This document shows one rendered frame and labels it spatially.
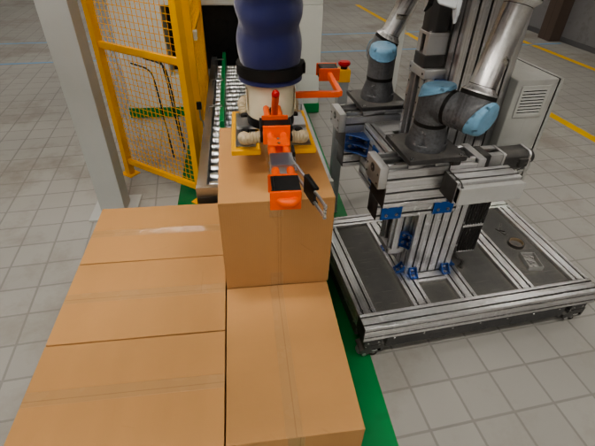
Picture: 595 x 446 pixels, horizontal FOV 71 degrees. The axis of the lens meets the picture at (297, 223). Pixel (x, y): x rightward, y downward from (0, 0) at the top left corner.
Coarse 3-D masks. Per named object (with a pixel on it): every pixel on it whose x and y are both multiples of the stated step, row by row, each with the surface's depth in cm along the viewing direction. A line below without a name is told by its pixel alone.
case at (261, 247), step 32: (224, 128) 183; (224, 160) 160; (256, 160) 161; (320, 160) 162; (224, 192) 142; (256, 192) 143; (320, 192) 144; (224, 224) 142; (256, 224) 144; (288, 224) 146; (320, 224) 148; (224, 256) 151; (256, 256) 153; (288, 256) 155; (320, 256) 157
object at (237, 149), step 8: (232, 112) 165; (232, 120) 159; (232, 128) 153; (232, 136) 148; (232, 144) 143; (240, 144) 142; (256, 144) 143; (232, 152) 139; (240, 152) 140; (248, 152) 140; (256, 152) 140
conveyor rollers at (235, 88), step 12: (228, 72) 371; (216, 84) 350; (228, 84) 350; (240, 84) 351; (216, 96) 322; (228, 96) 322; (240, 96) 323; (216, 108) 306; (228, 108) 307; (216, 120) 286; (228, 120) 286; (216, 132) 271; (216, 144) 257; (216, 156) 250; (216, 168) 235; (216, 180) 229
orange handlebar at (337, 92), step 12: (336, 84) 158; (300, 96) 151; (312, 96) 152; (324, 96) 152; (336, 96) 153; (264, 108) 139; (276, 144) 116; (288, 144) 116; (276, 168) 107; (288, 168) 107; (288, 204) 95
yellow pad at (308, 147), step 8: (296, 112) 159; (304, 112) 167; (296, 128) 147; (304, 128) 153; (312, 136) 150; (296, 144) 143; (304, 144) 144; (312, 144) 144; (296, 152) 142; (304, 152) 143; (312, 152) 143
